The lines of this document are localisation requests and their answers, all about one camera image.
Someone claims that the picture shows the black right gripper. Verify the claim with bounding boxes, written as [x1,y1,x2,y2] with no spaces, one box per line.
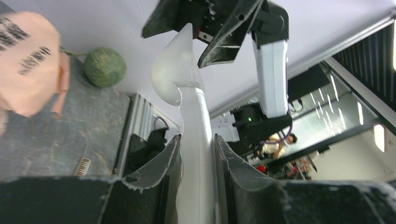
[141,0,263,68]

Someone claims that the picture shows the pink cat litter bag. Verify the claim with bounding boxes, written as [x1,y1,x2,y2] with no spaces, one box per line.
[0,11,70,134]

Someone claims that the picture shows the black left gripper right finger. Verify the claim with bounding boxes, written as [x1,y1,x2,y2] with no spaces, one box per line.
[213,135,396,224]

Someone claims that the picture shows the green netted melon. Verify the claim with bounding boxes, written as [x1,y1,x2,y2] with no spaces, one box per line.
[61,47,127,88]

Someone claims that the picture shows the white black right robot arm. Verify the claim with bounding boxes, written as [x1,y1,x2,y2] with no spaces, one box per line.
[141,0,292,154]

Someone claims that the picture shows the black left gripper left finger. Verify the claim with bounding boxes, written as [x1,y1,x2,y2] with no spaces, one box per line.
[0,135,181,224]

